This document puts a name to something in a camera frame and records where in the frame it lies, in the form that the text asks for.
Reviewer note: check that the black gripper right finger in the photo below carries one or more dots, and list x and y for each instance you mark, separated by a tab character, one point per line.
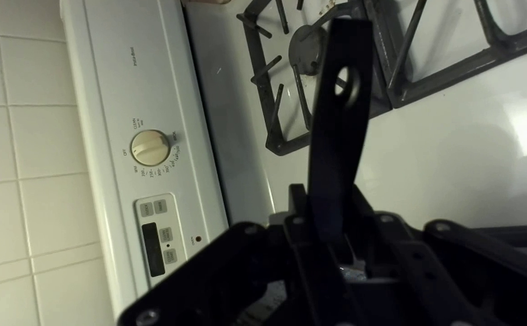
445	274

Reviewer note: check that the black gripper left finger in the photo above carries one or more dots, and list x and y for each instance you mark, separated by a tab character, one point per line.
233	272

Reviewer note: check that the stove clock button panel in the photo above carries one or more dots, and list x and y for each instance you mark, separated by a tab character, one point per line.
162	243

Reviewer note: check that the rear black stove grate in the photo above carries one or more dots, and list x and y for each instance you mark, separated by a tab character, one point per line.
285	42

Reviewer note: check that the black stove grate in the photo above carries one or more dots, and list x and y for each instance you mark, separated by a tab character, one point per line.
285	42
428	46

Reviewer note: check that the white gas stove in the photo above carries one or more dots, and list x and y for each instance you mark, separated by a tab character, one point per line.
182	67

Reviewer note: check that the beige stove timer dial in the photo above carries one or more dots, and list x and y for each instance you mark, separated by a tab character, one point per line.
149	147

